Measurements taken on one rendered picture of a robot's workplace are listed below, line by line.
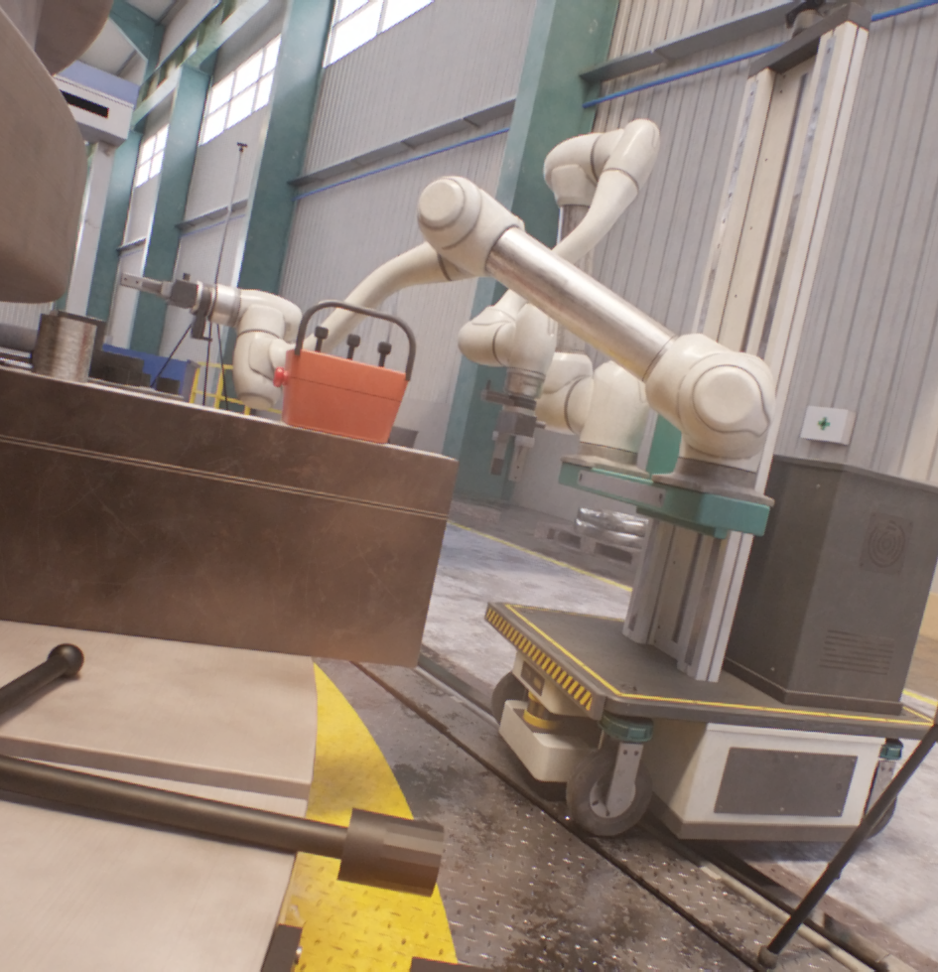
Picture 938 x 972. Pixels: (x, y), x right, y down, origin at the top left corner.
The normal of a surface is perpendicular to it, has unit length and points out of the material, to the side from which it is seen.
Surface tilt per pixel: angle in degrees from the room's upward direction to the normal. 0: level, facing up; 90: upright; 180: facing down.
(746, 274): 90
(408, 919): 0
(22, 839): 0
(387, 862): 80
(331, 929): 0
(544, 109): 90
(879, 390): 90
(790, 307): 90
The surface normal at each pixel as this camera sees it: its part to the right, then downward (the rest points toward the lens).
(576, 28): 0.58, 0.19
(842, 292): -0.78, -0.11
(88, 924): 0.21, -0.97
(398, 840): 0.21, -0.68
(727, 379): -0.22, 0.15
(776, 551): -0.93, -0.17
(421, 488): 0.30, 0.14
